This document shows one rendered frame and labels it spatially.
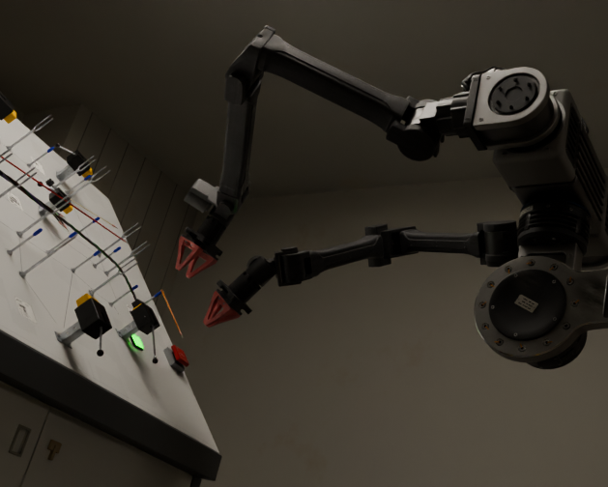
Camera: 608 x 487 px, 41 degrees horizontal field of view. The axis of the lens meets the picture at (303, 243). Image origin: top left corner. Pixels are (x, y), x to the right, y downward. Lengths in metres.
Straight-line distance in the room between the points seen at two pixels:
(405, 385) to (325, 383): 0.41
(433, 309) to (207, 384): 1.25
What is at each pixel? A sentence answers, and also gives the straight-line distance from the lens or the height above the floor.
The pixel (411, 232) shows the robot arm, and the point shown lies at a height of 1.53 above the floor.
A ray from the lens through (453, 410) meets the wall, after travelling 3.53.
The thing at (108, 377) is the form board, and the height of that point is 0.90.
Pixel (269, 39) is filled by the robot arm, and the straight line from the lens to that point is 1.66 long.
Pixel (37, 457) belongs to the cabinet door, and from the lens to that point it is 1.71.
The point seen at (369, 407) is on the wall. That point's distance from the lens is 3.70.
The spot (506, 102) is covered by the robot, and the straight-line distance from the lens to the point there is 1.52.
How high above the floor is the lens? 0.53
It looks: 24 degrees up
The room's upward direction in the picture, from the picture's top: 15 degrees clockwise
